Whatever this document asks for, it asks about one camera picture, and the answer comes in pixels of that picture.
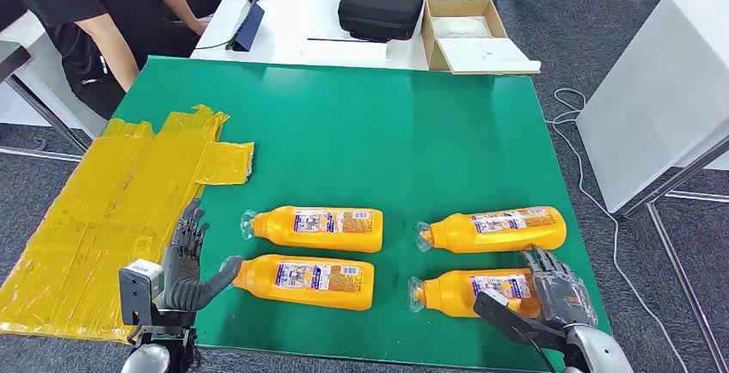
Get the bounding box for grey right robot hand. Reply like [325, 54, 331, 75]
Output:
[519, 247, 599, 331]

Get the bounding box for white paper sheet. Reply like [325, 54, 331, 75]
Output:
[302, 40, 389, 67]

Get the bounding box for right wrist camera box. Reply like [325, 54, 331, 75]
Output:
[480, 288, 512, 309]

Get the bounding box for white bag in box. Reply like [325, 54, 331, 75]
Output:
[432, 15, 493, 40]

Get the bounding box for yellow plastic sheet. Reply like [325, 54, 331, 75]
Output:
[0, 104, 255, 344]

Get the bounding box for white floor cable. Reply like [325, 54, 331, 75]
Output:
[546, 88, 690, 373]

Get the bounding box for orange bottle with clear cap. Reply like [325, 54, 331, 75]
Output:
[242, 206, 383, 254]
[220, 254, 376, 311]
[407, 268, 541, 319]
[415, 206, 567, 254]

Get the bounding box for tablet with dark blue cover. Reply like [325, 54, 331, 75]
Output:
[225, 0, 267, 52]

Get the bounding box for white side table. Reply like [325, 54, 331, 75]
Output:
[575, 0, 729, 373]

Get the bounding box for brown cardboard box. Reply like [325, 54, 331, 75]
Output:
[421, 0, 541, 76]

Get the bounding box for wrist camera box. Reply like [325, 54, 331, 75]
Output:
[118, 259, 166, 326]
[480, 288, 512, 309]

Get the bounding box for black zip carrying case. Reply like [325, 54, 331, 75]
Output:
[337, 0, 426, 42]

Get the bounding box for white desk with metal leg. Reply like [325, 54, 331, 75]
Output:
[0, 11, 109, 158]

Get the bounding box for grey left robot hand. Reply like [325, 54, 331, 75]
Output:
[159, 198, 245, 314]

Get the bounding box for black right camera bracket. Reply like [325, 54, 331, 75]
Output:
[474, 290, 571, 354]

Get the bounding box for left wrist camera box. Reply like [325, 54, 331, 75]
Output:
[118, 259, 166, 326]

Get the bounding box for white flat board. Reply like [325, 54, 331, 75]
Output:
[437, 36, 542, 74]

